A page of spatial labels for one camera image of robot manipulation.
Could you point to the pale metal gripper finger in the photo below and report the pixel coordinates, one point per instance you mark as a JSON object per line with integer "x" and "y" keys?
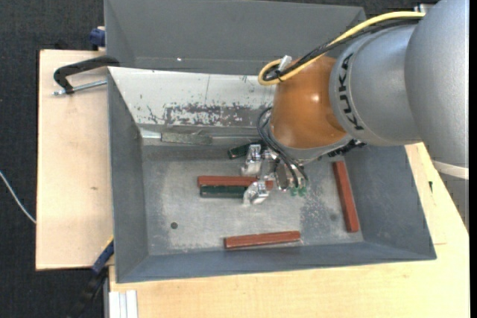
{"x": 253, "y": 160}
{"x": 259, "y": 193}

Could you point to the pale wood flat board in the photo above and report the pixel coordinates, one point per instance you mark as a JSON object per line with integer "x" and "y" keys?
{"x": 71, "y": 160}

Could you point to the grey metal bin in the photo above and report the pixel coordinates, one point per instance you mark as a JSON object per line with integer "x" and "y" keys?
{"x": 186, "y": 219}

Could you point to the red-brown flat block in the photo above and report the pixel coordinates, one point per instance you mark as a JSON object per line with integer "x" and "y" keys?
{"x": 223, "y": 181}
{"x": 261, "y": 239}
{"x": 346, "y": 197}

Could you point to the dark green flat block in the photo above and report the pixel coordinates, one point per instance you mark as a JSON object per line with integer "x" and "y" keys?
{"x": 238, "y": 151}
{"x": 221, "y": 191}

